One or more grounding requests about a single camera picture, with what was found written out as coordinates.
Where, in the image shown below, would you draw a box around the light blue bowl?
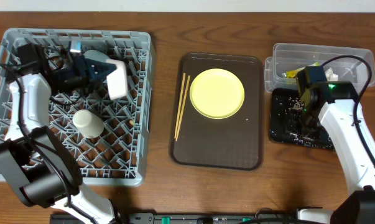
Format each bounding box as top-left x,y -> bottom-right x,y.
83,50 -> 110,63

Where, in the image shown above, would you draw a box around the white tissue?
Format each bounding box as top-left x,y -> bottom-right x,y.
325,68 -> 339,82

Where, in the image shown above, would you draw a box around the green orange snack wrapper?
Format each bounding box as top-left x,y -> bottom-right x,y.
281,62 -> 320,78

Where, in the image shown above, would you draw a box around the leftover rice and scraps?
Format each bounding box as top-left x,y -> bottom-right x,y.
272,93 -> 331,147

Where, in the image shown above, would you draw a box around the white cup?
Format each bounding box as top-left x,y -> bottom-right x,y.
72,110 -> 104,139

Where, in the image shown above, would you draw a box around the yellow plate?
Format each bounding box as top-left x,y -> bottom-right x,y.
190,68 -> 245,119

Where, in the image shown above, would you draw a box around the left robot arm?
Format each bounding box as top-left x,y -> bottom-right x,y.
0,44 -> 128,223

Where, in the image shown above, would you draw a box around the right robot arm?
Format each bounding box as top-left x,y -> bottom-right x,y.
296,66 -> 375,223

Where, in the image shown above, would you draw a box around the black waste tray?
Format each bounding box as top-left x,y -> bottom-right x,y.
269,87 -> 336,151

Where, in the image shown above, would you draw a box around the grey dishwasher rack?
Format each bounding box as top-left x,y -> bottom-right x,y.
0,28 -> 156,186

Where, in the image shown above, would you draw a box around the clear plastic bin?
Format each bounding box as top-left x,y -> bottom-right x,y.
264,43 -> 375,93

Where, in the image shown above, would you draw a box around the brown serving tray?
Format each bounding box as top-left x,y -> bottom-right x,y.
169,52 -> 264,170

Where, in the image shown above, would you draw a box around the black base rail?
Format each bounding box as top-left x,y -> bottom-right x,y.
128,211 -> 292,224

